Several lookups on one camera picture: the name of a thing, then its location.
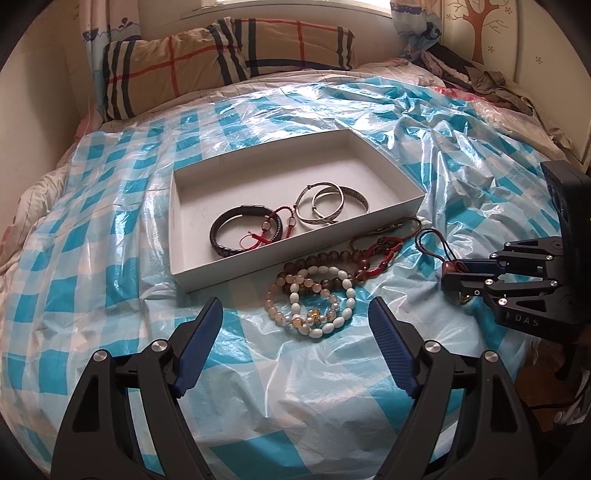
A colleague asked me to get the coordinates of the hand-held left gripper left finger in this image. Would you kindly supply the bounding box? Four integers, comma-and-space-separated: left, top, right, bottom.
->
53, 296, 225, 480

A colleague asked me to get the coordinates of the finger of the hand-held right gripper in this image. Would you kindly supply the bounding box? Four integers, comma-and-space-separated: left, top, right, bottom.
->
462, 237, 565, 278
441, 273, 573, 309

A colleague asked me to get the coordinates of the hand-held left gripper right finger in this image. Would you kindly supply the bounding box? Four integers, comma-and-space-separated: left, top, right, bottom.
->
368, 296, 539, 480

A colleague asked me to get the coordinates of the dark red cord bracelet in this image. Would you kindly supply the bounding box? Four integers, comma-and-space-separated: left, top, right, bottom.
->
414, 228, 472, 305

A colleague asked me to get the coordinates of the white oval bead bracelet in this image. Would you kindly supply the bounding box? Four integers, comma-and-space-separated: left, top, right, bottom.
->
288, 264, 357, 337

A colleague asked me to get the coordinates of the red woven bracelet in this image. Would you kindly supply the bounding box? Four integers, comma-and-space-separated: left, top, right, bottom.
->
355, 236, 403, 281

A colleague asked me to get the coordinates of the pearl bracelet with gold charm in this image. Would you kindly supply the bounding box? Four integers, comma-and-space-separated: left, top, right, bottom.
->
277, 302, 345, 326

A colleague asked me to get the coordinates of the peach bead bracelet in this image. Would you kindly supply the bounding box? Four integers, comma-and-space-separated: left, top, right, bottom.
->
265, 272, 335, 330

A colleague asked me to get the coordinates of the brown cord bracelet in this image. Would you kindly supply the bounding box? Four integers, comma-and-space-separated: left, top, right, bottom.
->
349, 217, 423, 252

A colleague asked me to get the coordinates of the black braided leather bracelet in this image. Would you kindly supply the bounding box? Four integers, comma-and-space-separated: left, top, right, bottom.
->
210, 205, 284, 258

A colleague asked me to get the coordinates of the dark brown bead bracelet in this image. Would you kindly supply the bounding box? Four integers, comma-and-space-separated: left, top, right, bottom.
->
276, 249, 370, 289

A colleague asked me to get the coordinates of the red string bracelet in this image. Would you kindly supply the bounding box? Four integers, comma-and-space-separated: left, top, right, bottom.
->
239, 206, 298, 248

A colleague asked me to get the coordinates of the wide engraved silver bangle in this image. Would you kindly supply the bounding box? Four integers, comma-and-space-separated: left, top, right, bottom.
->
313, 185, 370, 226

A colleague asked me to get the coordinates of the thin silver bangle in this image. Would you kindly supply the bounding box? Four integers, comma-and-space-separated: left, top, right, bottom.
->
295, 185, 345, 228

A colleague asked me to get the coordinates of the white shallow cardboard box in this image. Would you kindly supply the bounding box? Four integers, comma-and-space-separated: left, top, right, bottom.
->
168, 129, 426, 294

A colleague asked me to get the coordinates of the blue checked plastic sheet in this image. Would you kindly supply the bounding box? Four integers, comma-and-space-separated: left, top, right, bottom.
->
0, 76, 561, 480

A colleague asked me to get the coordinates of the pile of dark clothes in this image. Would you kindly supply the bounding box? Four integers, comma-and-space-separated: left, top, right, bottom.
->
418, 46, 578, 148

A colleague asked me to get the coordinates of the printed curtain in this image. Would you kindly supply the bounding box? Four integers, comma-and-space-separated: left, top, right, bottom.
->
78, 0, 144, 93
390, 0, 446, 61

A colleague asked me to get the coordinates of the plaid pillow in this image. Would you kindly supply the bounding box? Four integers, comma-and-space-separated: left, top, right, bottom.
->
102, 18, 252, 121
231, 17, 356, 75

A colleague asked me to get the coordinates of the window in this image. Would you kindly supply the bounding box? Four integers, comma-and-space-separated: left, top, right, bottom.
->
182, 0, 393, 21

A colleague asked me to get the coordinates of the brown tree wall sticker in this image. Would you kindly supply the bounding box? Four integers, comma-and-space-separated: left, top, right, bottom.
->
445, 0, 513, 65

